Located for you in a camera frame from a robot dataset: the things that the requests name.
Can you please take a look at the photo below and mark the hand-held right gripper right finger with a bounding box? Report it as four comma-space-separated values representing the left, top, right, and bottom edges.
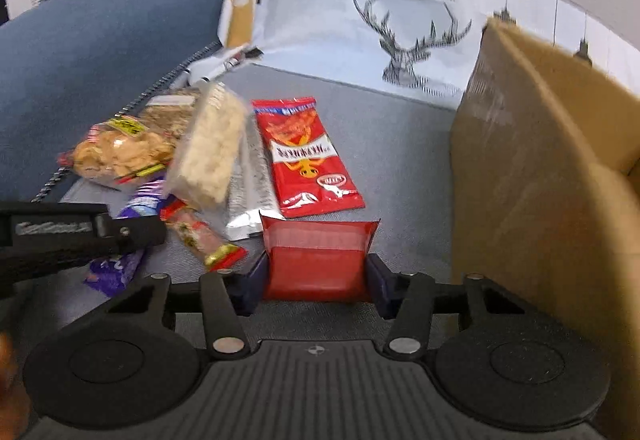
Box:
366, 254, 534, 362

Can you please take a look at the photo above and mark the clear seed brittle packet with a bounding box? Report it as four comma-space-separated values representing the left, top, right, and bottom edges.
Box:
134, 87, 202, 142

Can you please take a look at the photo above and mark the red gold sausage stick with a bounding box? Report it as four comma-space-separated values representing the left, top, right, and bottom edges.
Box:
160, 196, 249, 272

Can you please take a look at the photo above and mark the clear peanut snack packet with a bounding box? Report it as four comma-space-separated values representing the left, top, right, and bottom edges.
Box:
56, 116, 177, 187

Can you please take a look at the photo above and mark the blue sofa cushion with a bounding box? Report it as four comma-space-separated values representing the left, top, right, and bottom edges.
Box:
0, 0, 227, 207

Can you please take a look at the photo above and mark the grey deer printed sheet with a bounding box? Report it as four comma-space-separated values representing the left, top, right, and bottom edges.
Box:
30, 0, 640, 336

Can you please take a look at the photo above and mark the small plain red snack packet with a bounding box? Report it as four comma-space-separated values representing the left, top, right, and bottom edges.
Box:
259, 212, 382, 304

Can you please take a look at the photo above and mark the purple snack packet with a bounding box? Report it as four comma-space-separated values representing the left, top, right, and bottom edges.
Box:
83, 174, 170, 299

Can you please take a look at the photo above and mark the brown cardboard box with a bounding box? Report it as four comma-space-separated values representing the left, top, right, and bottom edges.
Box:
449, 16, 640, 423

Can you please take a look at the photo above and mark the long red printed snack packet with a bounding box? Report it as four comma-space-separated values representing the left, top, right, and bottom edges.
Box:
251, 96, 367, 220

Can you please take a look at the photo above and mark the silver foil snack packet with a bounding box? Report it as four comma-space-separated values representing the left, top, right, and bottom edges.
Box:
225, 120, 287, 242

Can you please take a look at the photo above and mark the clear puffed rice cracker packet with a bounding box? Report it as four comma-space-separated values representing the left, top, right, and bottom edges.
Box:
164, 81, 252, 212

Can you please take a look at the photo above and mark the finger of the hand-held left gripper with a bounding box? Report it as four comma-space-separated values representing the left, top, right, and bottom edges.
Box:
95, 212, 168, 256

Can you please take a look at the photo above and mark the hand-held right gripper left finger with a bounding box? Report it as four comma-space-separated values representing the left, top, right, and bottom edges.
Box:
102, 252, 271, 359

